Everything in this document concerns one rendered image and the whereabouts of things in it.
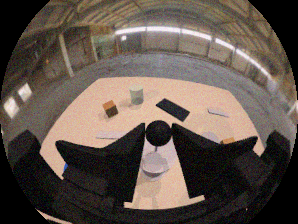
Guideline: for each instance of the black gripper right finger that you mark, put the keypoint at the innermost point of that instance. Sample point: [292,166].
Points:
[203,160]

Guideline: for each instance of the orange rectangular block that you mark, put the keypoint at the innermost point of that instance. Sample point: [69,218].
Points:
[227,141]

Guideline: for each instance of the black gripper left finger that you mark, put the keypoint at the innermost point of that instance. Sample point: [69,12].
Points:
[117,162]

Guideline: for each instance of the small brown cube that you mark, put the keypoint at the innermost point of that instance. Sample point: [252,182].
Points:
[110,109]

